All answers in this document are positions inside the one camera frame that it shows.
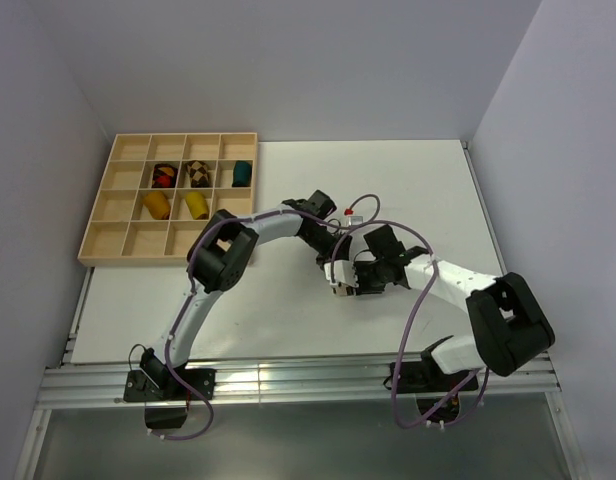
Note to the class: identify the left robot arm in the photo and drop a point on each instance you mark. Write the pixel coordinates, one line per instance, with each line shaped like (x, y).
(216, 263)

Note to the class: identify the wooden compartment tray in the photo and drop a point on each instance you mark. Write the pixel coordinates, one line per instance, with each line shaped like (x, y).
(121, 232)

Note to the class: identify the brown checkered rolled sock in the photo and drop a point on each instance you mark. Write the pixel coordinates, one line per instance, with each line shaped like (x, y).
(198, 173)

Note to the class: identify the aluminium frame rail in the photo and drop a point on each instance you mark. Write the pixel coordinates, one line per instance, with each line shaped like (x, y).
(331, 378)

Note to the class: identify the yellow bear sock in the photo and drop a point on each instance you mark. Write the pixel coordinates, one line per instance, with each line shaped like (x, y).
(197, 205)

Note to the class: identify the cream brown striped sock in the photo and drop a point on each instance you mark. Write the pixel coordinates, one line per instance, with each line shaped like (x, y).
(343, 290)

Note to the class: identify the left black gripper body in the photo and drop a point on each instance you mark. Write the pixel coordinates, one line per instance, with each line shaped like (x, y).
(326, 247)

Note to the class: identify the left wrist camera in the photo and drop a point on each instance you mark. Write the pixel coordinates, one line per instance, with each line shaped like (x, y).
(351, 219)

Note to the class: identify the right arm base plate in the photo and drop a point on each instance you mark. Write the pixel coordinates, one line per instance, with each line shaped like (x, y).
(420, 377)

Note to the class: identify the mustard yellow sock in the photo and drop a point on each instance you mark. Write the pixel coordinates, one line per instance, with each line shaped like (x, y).
(157, 205)

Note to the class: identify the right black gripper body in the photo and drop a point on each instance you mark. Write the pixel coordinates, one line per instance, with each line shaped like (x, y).
(370, 276)

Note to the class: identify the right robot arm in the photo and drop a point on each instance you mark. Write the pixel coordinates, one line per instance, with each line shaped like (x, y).
(508, 326)

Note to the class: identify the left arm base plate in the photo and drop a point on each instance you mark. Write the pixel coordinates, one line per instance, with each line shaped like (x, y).
(139, 388)

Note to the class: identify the dark green rolled sock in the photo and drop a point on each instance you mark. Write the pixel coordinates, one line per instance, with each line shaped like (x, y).
(242, 174)

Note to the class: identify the red black rolled sock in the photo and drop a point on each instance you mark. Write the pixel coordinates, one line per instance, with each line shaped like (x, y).
(164, 176)

